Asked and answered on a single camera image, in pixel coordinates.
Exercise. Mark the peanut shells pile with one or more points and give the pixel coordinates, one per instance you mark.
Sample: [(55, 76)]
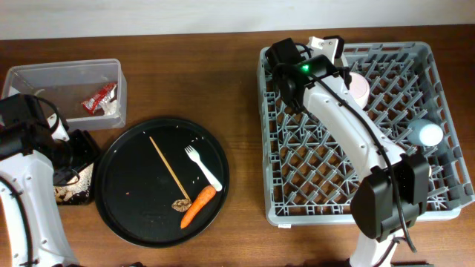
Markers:
[(62, 195)]

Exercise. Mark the wooden chopstick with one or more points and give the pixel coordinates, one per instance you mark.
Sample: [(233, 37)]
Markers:
[(170, 170)]

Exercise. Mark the pink bowl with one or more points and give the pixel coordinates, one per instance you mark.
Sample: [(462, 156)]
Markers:
[(359, 89)]

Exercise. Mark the black bin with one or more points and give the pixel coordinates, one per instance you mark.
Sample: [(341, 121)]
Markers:
[(77, 201)]

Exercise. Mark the round black tray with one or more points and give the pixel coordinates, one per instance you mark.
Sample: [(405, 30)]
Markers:
[(134, 190)]

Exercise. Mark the clear plastic bin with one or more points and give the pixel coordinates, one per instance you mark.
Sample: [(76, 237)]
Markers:
[(68, 84)]

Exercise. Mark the white tissue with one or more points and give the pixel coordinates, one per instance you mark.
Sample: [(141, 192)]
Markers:
[(110, 107)]

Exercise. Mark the brown walnut shell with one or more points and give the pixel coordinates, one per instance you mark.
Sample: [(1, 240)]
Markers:
[(181, 205)]

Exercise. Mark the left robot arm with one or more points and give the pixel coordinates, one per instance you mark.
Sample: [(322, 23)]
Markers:
[(36, 156)]

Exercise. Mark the red snack wrapper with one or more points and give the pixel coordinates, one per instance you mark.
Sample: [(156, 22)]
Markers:
[(105, 95)]

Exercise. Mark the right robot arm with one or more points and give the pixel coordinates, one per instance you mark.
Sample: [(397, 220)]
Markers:
[(393, 186)]

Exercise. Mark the blue cup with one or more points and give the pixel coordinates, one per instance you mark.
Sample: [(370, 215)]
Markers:
[(424, 133)]

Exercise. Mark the grey dishwasher rack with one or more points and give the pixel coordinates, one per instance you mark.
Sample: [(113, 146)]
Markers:
[(308, 179)]

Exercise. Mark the white plastic fork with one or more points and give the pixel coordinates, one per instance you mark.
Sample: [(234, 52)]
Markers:
[(195, 157)]

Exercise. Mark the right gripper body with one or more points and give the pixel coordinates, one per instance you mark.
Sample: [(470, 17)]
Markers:
[(344, 72)]

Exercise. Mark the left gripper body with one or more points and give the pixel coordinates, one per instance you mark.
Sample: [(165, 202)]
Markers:
[(82, 149)]

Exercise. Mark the orange carrot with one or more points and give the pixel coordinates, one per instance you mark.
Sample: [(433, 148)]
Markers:
[(203, 198)]

